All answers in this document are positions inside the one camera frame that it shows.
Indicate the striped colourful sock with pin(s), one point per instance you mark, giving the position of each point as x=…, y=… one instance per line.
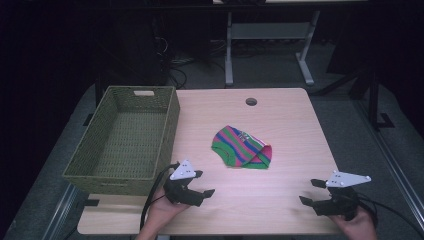
x=240, y=148

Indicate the person's right hand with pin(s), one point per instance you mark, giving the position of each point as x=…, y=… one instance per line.
x=361, y=228

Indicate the person's left hand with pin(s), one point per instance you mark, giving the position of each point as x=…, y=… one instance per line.
x=160, y=211

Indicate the green woven basket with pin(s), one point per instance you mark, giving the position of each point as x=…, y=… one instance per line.
x=126, y=140

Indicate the black metal stand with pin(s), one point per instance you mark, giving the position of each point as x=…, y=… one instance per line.
x=374, y=100

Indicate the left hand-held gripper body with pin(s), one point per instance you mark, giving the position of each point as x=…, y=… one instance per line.
x=181, y=173

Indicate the metal floor rail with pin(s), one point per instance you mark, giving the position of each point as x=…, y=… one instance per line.
x=393, y=160
x=61, y=213

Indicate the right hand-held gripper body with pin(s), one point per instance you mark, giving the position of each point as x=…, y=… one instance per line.
x=343, y=180

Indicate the black table bracket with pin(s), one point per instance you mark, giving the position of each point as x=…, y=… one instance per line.
x=92, y=202
x=88, y=119

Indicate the white metal desk frame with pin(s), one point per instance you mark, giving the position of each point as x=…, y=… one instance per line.
x=266, y=31

